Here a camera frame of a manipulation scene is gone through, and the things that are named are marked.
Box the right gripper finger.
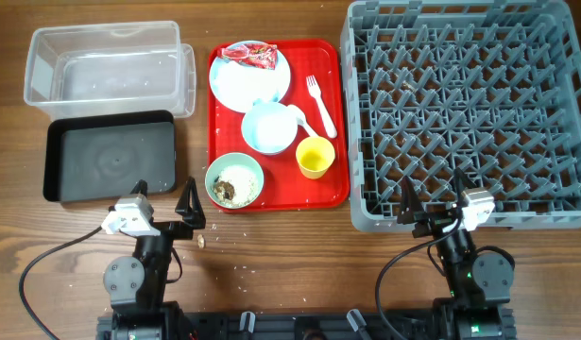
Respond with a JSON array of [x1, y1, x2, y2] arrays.
[[397, 177, 425, 224], [453, 168, 476, 204]]

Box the green bowl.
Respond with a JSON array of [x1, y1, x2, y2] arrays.
[[205, 152, 265, 209]]

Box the yellow plastic cup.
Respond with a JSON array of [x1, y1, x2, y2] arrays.
[[296, 137, 335, 179]]

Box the light blue bowl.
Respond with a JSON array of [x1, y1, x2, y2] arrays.
[[241, 103, 298, 156]]

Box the light blue plate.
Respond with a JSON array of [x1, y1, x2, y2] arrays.
[[209, 41, 292, 113]]

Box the white plastic spoon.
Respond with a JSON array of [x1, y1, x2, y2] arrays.
[[287, 105, 317, 137]]

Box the white plastic fork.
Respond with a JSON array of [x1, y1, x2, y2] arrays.
[[306, 75, 338, 139]]

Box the red snack wrapper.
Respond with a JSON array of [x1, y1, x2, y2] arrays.
[[217, 42, 278, 70]]

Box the rice and food scraps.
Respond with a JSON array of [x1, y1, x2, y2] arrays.
[[211, 165, 261, 209]]

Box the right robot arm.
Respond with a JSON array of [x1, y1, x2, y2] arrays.
[[398, 169, 517, 339]]

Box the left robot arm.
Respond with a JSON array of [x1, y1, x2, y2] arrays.
[[96, 177, 206, 340]]

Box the black waste tray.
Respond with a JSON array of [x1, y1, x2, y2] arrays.
[[43, 110, 176, 203]]

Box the grey dishwasher rack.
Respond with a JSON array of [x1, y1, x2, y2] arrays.
[[340, 1, 581, 232]]

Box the red serving tray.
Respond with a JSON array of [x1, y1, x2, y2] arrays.
[[208, 39, 350, 213]]

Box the clear plastic bin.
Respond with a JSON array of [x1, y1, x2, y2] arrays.
[[24, 21, 197, 120]]

